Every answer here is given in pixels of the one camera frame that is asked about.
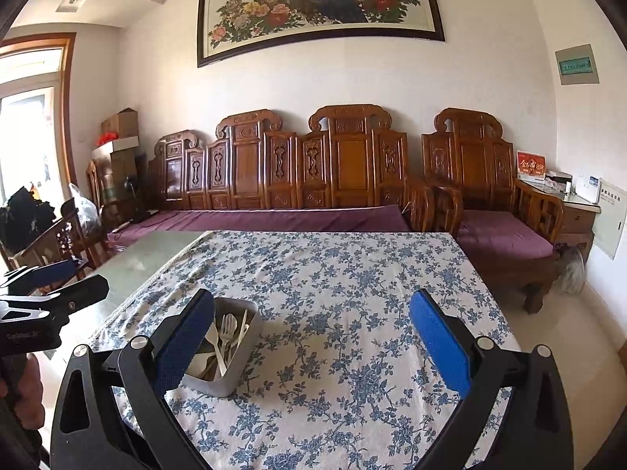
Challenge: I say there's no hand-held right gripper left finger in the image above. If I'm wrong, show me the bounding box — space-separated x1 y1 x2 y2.
49 288 216 470

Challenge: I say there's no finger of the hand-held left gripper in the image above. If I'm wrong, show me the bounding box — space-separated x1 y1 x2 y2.
0 258 82 295
0 274 110 322

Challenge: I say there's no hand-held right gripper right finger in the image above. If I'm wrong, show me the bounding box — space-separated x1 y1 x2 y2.
409 289 575 470

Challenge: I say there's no white soup spoon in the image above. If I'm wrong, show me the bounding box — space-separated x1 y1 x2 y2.
188 347 211 383

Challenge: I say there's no white long-handled spoon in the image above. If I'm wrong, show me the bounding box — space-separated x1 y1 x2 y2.
203 325 230 381

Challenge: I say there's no white plastic fork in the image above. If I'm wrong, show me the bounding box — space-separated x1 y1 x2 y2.
220 313 240 354

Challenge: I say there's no grey utensil box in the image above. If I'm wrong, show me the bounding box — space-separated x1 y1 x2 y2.
181 296 260 398

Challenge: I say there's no person's left hand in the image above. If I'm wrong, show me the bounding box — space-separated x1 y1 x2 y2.
22 352 48 457

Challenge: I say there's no wooden chair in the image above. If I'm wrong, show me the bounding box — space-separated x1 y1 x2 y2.
10 208 111 286

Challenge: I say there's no black bag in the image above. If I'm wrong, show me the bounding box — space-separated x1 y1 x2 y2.
0 186 56 256

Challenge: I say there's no clear plastic bag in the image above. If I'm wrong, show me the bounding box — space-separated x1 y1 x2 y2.
69 183 103 236

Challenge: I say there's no blue floral tablecloth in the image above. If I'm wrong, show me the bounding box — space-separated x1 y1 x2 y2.
88 230 522 470

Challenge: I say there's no small black fan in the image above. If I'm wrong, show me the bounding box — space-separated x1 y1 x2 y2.
122 175 150 221

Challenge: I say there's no purple armchair cushion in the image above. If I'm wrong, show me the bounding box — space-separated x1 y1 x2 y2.
458 210 556 260

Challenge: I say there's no white flat box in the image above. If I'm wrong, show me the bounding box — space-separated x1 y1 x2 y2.
92 137 139 160

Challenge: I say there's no purple sofa cushion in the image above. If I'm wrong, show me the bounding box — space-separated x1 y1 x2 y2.
107 204 413 251

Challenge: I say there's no grey fuzzy round object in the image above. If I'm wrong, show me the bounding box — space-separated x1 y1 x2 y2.
556 247 588 295

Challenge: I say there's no brown cardboard box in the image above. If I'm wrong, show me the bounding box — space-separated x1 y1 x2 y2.
101 108 139 141

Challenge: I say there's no carved wooden sofa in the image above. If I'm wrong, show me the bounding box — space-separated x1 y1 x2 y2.
147 104 464 233

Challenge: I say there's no wooden side table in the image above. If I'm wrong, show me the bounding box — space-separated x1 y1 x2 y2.
558 191 602 251

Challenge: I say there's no carved wooden armchair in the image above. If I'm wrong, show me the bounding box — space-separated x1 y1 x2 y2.
421 108 565 315

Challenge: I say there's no red card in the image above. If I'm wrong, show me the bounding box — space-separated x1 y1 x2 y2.
516 151 547 180

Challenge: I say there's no framed peacock painting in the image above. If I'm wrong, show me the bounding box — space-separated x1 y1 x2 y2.
197 0 446 69

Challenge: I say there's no wooden window frame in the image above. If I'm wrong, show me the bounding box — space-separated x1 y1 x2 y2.
0 32 78 275

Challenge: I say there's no white wall panel door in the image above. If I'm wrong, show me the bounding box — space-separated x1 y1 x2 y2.
592 179 627 262

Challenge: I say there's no grey wall box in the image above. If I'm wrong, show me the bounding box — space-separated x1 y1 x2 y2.
555 44 601 87

